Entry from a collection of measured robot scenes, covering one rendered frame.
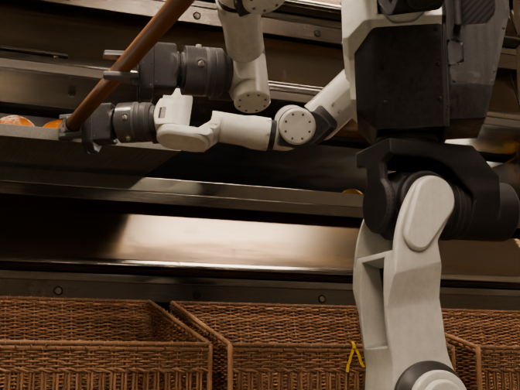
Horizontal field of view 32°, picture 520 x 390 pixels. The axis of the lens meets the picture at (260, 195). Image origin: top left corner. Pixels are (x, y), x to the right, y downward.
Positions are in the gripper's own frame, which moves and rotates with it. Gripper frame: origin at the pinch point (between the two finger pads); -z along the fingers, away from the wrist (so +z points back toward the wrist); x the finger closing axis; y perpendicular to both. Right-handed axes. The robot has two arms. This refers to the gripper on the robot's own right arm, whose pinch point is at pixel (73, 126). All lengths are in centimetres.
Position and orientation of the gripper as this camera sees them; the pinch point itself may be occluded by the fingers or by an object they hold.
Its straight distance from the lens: 203.3
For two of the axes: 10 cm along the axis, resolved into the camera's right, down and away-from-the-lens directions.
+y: -2.0, -1.7, -9.6
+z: 9.8, -0.4, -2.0
